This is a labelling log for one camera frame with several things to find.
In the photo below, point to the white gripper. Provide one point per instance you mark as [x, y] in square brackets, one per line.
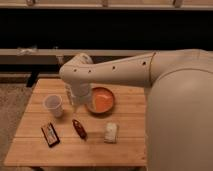
[78, 95]

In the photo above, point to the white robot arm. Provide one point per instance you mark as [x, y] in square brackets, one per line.
[179, 113]

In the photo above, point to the orange bowl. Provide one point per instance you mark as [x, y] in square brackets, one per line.
[102, 100]

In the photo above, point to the translucent plastic cup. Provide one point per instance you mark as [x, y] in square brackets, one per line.
[53, 103]

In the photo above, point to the black snack bar packet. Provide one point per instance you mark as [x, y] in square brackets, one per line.
[50, 134]

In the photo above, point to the grey bench rail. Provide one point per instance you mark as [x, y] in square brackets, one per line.
[54, 56]

